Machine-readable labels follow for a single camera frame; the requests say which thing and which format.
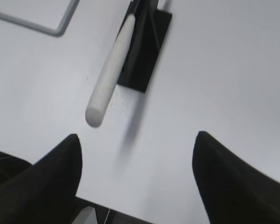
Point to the grey-rimmed white cutting board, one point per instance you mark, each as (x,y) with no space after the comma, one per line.
(50,17)

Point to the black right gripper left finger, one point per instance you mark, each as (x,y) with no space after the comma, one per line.
(44,192)

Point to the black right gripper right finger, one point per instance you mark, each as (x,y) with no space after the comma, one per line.
(232,191)

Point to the white-handled kitchen knife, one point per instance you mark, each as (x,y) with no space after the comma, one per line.
(109,75)

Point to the black knife stand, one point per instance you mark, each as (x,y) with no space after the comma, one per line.
(151,25)

